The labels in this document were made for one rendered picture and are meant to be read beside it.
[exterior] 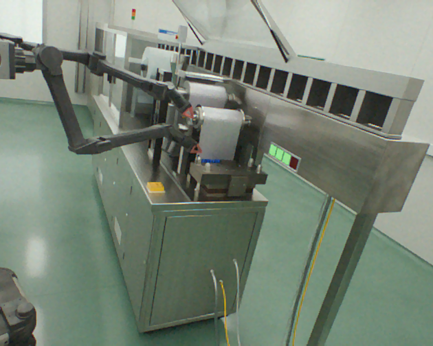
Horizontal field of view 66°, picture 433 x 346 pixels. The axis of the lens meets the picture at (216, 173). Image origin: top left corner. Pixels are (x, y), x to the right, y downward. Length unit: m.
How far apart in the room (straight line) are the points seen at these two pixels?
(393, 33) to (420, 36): 0.34
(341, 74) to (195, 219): 0.94
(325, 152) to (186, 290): 1.07
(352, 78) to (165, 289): 1.36
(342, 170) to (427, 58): 2.81
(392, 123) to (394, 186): 0.27
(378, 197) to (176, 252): 0.99
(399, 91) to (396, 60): 3.00
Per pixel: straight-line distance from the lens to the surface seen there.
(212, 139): 1.84
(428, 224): 3.95
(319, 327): 1.89
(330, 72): 1.54
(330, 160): 1.46
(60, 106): 1.42
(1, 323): 1.98
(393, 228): 4.16
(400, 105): 1.31
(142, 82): 1.72
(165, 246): 1.73
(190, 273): 1.90
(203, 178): 1.67
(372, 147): 1.34
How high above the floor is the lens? 1.62
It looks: 20 degrees down
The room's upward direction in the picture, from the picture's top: 12 degrees clockwise
